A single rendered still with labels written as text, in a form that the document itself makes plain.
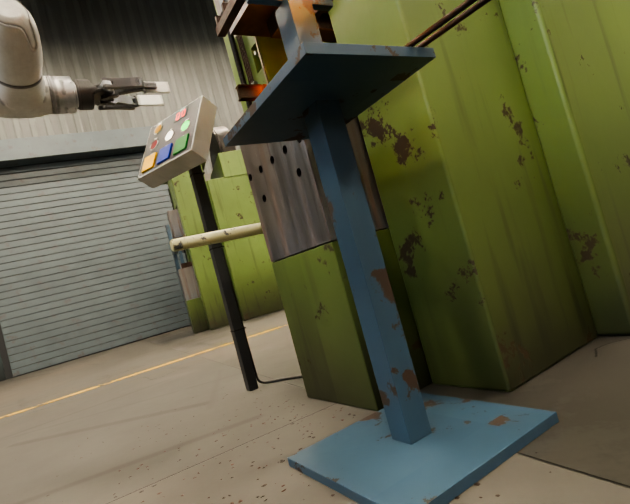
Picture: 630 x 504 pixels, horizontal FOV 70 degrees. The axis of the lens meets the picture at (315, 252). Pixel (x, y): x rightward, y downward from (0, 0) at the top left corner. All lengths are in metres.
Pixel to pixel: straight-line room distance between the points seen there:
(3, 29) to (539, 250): 1.35
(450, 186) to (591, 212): 0.47
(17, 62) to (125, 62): 9.52
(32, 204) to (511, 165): 8.86
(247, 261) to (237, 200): 0.86
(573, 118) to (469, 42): 0.36
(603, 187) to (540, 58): 0.41
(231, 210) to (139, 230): 3.47
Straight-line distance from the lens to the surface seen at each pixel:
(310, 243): 1.29
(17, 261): 9.39
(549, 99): 1.51
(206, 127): 1.88
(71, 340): 9.23
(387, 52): 0.89
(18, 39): 1.17
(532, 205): 1.39
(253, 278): 6.20
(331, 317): 1.29
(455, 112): 1.25
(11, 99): 1.28
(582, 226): 1.49
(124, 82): 1.32
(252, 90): 1.51
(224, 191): 6.33
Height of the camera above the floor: 0.41
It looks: 2 degrees up
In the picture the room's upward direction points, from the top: 15 degrees counter-clockwise
